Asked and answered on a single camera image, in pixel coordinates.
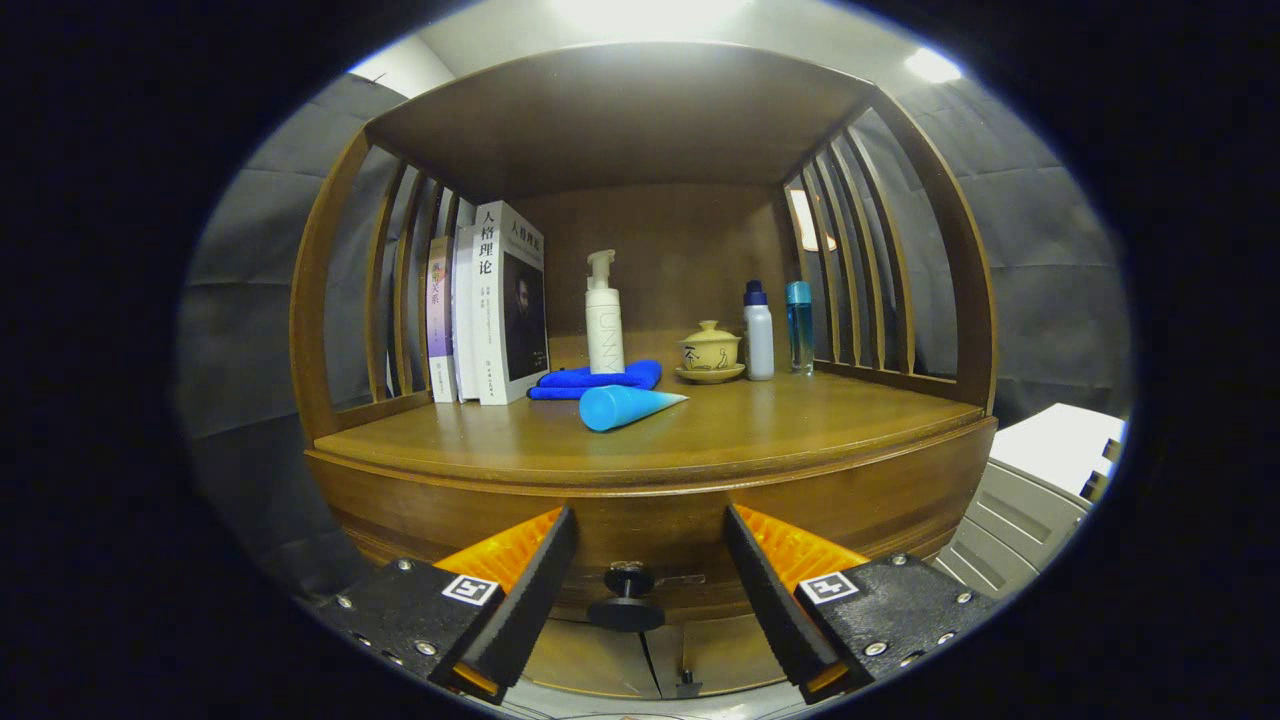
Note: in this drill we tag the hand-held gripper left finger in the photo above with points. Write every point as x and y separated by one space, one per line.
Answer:
530 600

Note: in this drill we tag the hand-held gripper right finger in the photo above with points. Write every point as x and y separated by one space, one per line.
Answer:
770 600

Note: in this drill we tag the brown wooden drawer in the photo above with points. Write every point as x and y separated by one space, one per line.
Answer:
650 530

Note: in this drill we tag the blue cosmetic tube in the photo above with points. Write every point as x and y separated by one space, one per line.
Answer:
620 408

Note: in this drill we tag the brown wooden countertop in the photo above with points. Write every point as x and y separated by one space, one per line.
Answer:
760 430

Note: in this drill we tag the grey filing cabinet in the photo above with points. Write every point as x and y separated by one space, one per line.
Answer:
1040 450

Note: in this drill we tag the brown wooden cabinet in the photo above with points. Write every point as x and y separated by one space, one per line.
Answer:
620 110

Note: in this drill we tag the blue folded cloth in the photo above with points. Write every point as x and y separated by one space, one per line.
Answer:
570 380

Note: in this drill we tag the yellow ceramic saucer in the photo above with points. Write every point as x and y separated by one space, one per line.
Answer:
710 376

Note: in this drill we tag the yellow lidded tea cup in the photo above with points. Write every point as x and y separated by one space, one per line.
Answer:
710 350

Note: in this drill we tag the white bottle with blue cap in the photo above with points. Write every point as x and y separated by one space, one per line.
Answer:
759 340

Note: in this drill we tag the clear blue bottle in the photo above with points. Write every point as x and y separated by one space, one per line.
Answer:
800 335

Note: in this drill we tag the white pump bottle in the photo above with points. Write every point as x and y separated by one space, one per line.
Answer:
604 335

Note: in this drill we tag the thin white book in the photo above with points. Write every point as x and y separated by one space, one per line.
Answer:
465 320

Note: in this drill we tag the white book with portrait cover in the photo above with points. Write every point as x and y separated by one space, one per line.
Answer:
520 310

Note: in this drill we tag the purple spine book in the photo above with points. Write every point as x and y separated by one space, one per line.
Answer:
440 320

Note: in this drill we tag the rectangular ceiling light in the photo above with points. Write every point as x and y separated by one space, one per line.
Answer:
932 65

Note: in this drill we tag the round ceiling light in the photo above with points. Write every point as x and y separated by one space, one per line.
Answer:
650 15

